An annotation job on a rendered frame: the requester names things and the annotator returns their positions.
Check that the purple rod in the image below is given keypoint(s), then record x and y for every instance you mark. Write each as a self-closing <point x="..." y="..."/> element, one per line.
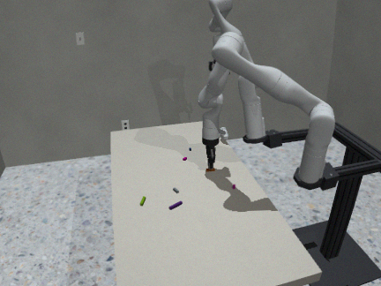
<point x="176" y="205"/>

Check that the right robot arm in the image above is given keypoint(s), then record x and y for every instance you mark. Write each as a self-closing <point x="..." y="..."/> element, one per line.
<point x="254" y="122"/>

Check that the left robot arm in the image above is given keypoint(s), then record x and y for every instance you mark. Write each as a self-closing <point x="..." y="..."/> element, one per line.
<point x="226" y="52"/>

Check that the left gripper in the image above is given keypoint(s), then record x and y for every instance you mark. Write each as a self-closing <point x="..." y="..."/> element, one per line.
<point x="210" y="150"/>

